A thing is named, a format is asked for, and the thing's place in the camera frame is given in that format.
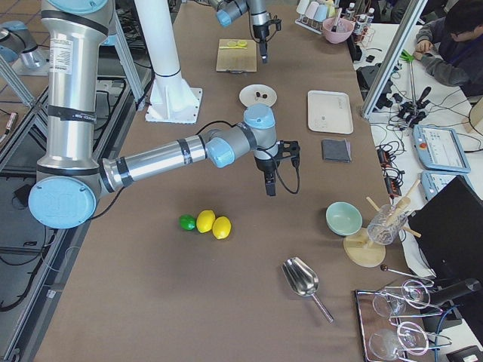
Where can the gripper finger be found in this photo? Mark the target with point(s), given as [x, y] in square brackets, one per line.
[263, 48]

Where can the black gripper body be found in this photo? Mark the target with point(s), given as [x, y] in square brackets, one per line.
[260, 33]
[266, 166]

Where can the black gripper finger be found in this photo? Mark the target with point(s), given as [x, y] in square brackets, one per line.
[269, 180]

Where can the cream round plate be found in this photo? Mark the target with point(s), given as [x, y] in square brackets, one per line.
[247, 95]

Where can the cream rabbit tray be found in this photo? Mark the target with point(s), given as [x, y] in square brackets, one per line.
[329, 112]

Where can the wooden cutting board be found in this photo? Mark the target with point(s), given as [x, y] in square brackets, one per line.
[237, 60]

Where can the pastel cup rack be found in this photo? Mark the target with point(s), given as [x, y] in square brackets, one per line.
[311, 14]

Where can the grey folded cloth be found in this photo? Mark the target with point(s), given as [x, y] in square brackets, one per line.
[336, 150]

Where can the yellow lemon outer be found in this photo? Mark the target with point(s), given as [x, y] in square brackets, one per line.
[221, 228]

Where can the pink ice bowl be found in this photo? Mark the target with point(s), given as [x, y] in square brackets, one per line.
[342, 33]

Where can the yellow lemon near lime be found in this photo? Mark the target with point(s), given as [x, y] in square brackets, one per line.
[205, 221]

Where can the mint green bowl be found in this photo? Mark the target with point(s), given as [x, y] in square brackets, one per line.
[343, 218]

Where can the green lime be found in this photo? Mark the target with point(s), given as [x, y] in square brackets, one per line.
[187, 222]

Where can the metal scoop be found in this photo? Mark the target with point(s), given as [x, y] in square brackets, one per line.
[304, 282]

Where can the wooden cup stand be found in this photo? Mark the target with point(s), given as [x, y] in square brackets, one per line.
[364, 252]

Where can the clear textured glass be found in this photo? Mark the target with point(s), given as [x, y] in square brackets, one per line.
[386, 225]

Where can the blue teach pendant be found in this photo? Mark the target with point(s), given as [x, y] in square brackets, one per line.
[439, 148]
[434, 181]

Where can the black monitor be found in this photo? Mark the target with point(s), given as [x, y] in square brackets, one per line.
[450, 225]

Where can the seated person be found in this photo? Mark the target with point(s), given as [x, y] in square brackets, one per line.
[450, 48]

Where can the metal glass rack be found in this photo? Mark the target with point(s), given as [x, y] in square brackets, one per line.
[391, 322]

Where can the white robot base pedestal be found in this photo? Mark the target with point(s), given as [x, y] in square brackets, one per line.
[172, 100]

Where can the aluminium frame post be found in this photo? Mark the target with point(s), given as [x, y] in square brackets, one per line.
[401, 35]

